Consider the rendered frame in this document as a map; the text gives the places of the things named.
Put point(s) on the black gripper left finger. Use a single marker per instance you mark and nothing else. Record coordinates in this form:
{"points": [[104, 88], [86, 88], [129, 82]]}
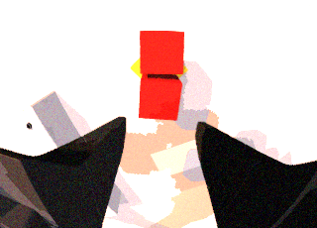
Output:
{"points": [[69, 186]]}

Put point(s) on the red cube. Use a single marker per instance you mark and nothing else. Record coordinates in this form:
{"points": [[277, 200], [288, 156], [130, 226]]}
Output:
{"points": [[161, 51], [159, 96]]}

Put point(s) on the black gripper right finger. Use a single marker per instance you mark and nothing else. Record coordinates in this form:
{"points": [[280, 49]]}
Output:
{"points": [[247, 188]]}

